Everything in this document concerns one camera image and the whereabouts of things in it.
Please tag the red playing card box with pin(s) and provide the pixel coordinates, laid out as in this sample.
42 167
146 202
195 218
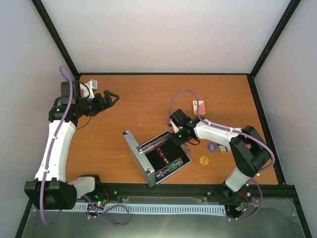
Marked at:
199 108

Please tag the black frame post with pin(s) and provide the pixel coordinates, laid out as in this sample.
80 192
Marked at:
44 15
285 18

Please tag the yellow round dealer button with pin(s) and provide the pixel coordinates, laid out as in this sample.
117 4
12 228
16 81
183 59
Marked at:
204 160

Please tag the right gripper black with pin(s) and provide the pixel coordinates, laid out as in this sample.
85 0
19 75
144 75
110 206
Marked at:
176 142

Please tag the upper poker chip row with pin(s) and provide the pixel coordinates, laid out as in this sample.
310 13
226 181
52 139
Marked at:
153 145

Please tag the aluminium poker case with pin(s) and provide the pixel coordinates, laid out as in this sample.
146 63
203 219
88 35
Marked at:
151 162

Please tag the blue gold playing card box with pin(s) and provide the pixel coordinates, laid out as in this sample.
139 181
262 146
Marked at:
222 148

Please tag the green led circuit board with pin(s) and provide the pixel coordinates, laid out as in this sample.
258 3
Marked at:
102 198

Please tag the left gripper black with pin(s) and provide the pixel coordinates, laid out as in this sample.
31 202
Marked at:
103 106

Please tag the black table edge frame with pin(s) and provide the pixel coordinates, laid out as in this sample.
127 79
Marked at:
145 102

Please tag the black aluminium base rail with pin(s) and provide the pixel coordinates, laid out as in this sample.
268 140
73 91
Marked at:
212 192

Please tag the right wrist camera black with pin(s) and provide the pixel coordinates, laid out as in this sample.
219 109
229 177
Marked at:
178 119

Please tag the poker chip row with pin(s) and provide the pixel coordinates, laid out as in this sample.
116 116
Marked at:
169 168
153 145

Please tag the blue round dealer button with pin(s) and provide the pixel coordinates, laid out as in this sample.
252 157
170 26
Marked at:
212 147

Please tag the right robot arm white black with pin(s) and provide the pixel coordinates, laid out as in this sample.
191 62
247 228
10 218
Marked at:
250 153

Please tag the left black frame post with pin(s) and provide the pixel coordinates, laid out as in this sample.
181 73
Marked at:
44 15

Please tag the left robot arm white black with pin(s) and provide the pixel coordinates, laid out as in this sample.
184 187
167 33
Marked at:
49 190

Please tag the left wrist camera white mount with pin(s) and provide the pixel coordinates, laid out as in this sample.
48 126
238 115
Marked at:
89 88

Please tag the light blue cable duct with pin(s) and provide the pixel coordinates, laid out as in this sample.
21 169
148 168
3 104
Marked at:
164 209

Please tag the red dice row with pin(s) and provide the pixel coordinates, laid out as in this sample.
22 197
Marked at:
162 155

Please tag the lower poker chip row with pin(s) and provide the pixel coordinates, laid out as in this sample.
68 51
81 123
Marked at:
169 168

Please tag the right black frame post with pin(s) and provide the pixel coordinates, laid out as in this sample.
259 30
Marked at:
285 18

